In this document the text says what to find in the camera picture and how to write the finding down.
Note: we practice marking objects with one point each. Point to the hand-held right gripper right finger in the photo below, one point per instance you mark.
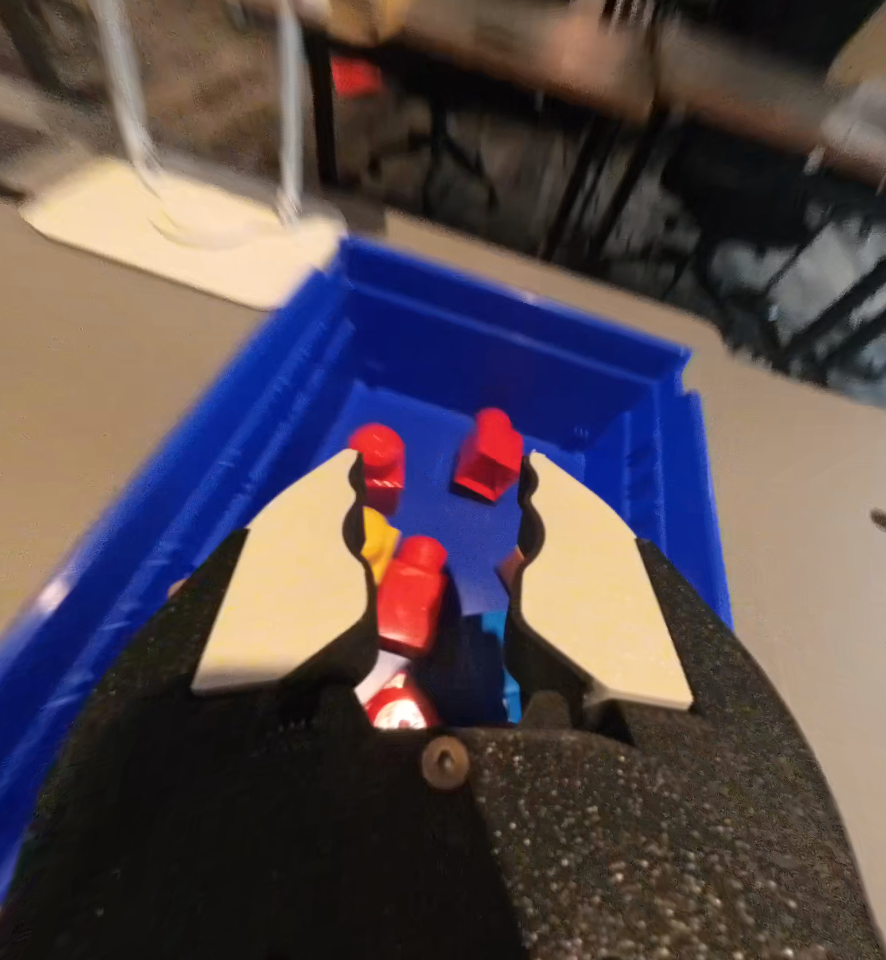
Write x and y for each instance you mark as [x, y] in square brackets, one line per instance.
[600, 600]

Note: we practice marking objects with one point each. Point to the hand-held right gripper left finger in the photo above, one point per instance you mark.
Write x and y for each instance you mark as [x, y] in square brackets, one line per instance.
[285, 592]

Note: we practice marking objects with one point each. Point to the red mega block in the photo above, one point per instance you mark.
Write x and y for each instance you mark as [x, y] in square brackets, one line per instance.
[413, 600]

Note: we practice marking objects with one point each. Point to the blue bin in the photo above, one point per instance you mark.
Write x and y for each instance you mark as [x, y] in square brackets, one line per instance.
[488, 360]

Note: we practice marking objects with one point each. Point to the pile of loose blocks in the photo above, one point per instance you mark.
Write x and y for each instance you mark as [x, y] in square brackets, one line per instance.
[488, 457]

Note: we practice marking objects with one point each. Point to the background desk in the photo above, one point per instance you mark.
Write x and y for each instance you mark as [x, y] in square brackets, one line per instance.
[600, 60]

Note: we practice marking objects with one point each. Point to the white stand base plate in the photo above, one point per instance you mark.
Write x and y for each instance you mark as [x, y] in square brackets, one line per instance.
[113, 217]

